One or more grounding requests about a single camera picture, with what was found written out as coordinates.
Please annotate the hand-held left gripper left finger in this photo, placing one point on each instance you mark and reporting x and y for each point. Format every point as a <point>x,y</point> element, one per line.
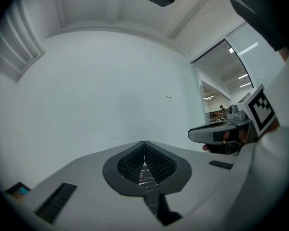
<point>82,182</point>

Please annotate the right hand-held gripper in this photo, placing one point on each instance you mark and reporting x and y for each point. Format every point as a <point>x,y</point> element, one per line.
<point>257,109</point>

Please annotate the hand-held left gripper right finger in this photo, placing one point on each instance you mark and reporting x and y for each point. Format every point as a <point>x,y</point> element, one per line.
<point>202,177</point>

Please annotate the person's right hand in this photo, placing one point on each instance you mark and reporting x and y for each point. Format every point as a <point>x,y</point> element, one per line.
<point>226,136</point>

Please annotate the teal plastic item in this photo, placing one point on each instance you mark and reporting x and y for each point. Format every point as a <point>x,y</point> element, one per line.
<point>24,190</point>

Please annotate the person's black top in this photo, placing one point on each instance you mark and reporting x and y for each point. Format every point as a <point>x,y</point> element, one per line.
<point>267,6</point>

